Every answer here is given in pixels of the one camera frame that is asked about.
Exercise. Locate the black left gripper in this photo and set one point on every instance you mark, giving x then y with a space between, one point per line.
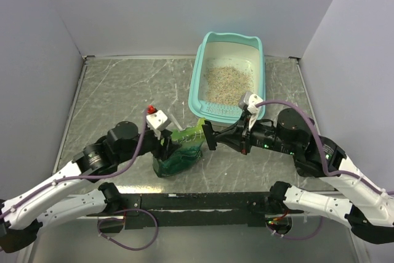
164 151

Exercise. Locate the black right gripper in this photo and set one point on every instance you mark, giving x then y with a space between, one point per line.
234 137

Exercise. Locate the clear plastic scoop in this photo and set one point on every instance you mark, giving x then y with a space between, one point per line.
175 122

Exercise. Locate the green cat litter bag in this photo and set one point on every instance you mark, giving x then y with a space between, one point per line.
191 140

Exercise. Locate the teal cat litter box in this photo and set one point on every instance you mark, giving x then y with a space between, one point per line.
225 50

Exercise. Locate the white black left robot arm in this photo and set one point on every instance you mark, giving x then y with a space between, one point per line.
47 204

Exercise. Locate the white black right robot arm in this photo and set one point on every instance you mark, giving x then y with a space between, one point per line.
365 209

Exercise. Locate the beige cat litter granules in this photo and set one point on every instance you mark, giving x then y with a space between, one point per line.
226 85

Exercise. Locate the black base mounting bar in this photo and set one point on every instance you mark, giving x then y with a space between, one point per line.
197 209

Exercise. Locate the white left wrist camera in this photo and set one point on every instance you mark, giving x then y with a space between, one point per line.
157 121

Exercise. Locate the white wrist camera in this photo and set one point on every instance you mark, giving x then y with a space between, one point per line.
157 121
249 102

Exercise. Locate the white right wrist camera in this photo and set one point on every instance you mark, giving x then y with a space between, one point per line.
249 102

